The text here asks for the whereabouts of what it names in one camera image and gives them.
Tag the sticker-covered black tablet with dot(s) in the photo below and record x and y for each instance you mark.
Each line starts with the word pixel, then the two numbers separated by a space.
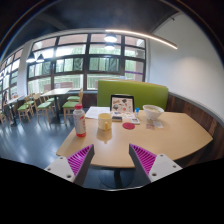
pixel 122 104

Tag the flat round red coaster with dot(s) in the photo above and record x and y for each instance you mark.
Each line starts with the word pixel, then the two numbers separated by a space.
pixel 128 126

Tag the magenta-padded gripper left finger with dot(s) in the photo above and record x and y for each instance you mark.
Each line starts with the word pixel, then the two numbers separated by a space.
pixel 63 166

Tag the white bowl with soup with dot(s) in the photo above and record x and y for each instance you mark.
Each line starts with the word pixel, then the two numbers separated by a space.
pixel 153 111

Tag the red-capped clear drink bottle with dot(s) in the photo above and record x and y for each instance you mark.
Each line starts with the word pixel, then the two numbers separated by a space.
pixel 79 123

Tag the large dark-framed window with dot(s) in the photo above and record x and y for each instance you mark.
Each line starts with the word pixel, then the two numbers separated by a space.
pixel 100 63

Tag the small white card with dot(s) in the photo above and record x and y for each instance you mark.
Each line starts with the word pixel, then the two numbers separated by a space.
pixel 135 121

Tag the white napkin packet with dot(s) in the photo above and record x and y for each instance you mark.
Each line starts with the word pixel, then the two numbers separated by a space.
pixel 155 124

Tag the curved ceiling light strip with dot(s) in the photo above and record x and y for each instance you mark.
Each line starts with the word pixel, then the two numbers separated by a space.
pixel 146 35

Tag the wooden dining table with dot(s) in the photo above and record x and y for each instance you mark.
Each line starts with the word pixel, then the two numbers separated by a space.
pixel 56 91
pixel 13 99

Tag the small blue-capped white bottle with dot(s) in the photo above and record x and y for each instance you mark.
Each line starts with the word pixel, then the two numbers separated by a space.
pixel 137 112

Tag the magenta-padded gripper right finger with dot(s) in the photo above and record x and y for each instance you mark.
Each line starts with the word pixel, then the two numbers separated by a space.
pixel 160 166

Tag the hanging pendant lamps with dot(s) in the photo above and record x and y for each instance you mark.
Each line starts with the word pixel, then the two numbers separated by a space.
pixel 110 37

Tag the white sticker sheet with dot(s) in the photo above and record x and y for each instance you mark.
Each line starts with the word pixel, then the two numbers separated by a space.
pixel 128 115

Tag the green upholstered bench backrest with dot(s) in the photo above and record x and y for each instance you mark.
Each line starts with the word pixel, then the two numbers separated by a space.
pixel 150 91

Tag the white printed paper sheet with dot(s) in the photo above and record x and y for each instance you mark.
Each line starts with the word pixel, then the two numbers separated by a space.
pixel 96 112

